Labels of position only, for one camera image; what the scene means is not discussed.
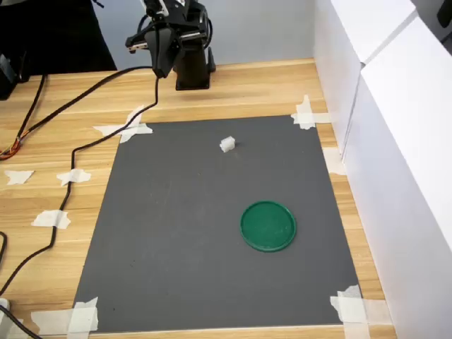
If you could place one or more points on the small white plastic terminal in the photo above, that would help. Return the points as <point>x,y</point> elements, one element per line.
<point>227,144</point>

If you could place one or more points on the round green lid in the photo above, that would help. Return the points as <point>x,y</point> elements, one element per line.
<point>268,226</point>

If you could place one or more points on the white masking tape strip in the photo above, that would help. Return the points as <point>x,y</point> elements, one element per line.
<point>323,118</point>
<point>86,309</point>
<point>378,310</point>
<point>79,176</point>
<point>356,332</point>
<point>49,319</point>
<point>143,129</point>
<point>304,106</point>
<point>132,118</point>
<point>44,218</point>
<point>17,176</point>
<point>333,162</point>

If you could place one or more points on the person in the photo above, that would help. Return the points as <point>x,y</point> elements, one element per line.
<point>53,31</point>

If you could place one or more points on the black device box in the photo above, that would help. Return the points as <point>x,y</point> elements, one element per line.
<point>7,81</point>

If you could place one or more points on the white partition board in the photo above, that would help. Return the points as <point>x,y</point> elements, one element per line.
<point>335,70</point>
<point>406,176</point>

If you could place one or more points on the dark grey mat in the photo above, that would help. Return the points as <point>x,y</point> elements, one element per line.
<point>176,229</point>

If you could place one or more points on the black chair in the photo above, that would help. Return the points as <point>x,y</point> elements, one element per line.
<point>445,14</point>

